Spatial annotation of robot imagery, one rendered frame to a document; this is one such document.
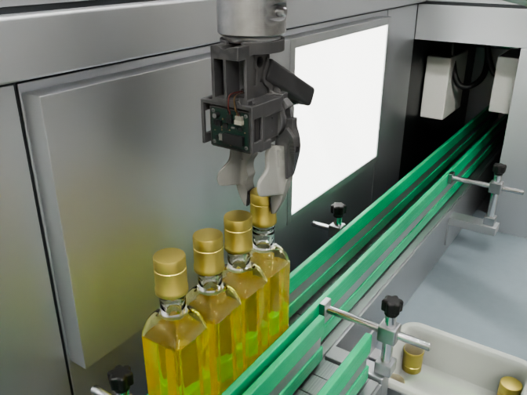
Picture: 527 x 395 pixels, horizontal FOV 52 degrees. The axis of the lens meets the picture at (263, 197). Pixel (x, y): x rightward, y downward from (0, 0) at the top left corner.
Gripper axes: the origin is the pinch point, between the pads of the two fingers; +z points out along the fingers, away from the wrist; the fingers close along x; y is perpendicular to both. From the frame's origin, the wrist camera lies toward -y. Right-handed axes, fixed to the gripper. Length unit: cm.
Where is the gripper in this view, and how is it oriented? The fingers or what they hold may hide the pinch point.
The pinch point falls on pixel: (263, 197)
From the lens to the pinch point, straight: 69.6
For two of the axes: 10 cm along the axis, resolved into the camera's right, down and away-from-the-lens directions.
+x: 8.2, 2.3, -5.2
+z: 0.0, 9.1, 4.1
